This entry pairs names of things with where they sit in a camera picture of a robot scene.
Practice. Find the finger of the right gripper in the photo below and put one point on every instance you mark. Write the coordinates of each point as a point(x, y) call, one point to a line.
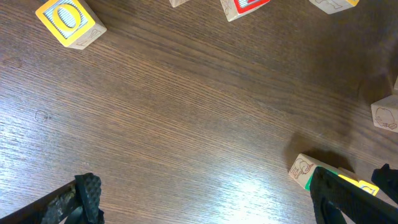
point(386, 179)

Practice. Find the red V block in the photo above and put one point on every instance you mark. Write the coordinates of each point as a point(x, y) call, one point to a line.
point(384, 113)

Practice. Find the red I block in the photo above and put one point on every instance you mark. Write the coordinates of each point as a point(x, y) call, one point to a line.
point(234, 9)

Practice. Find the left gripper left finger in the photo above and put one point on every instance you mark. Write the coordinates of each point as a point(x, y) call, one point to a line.
point(76, 202)

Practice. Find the yellow S block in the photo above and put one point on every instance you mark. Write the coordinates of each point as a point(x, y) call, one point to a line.
point(349, 176)

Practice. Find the yellow O block lowest left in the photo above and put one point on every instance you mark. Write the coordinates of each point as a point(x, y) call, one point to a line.
point(72, 22)

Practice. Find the yellow O block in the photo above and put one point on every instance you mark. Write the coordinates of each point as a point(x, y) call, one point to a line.
point(175, 3)

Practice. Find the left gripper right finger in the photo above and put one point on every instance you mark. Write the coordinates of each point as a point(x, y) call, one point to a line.
point(333, 198)

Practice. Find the green R block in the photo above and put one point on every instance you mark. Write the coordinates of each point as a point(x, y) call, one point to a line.
point(303, 168)

